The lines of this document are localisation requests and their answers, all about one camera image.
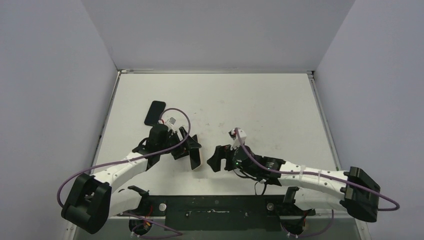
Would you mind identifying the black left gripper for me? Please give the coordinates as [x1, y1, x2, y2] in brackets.
[158, 127, 201, 160]

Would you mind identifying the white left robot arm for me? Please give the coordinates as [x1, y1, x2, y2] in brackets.
[61, 123, 202, 234]

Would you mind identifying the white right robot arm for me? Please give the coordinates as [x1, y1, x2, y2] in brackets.
[207, 145, 381, 223]

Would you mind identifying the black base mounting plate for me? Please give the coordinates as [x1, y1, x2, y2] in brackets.
[130, 186, 316, 232]

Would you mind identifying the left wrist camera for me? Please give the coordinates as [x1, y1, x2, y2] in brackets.
[164, 117, 176, 132]

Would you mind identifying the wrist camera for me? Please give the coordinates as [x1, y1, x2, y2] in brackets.
[164, 117, 176, 132]
[228, 127, 247, 150]

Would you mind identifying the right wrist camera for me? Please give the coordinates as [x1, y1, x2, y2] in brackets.
[228, 127, 247, 150]

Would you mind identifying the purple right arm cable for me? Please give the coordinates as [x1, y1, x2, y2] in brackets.
[234, 129, 400, 212]

